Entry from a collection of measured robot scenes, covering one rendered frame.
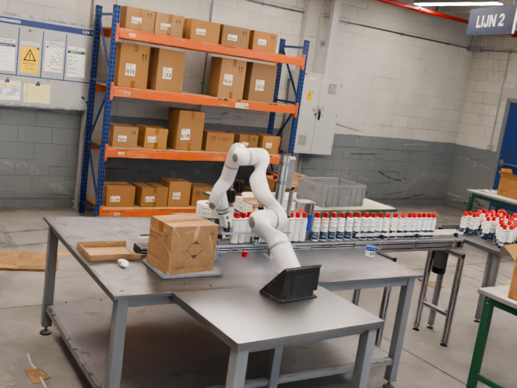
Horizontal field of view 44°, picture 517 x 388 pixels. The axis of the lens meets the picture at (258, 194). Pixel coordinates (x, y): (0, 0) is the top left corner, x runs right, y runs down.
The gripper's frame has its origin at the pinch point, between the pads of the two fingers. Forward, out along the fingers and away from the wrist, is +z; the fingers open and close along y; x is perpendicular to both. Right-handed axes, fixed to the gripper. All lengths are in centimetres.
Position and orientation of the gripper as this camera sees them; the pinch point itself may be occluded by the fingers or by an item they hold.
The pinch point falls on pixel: (227, 233)
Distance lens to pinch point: 411.3
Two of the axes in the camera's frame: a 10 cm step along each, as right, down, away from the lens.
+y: -5.1, -2.3, 8.3
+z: 1.6, 9.2, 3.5
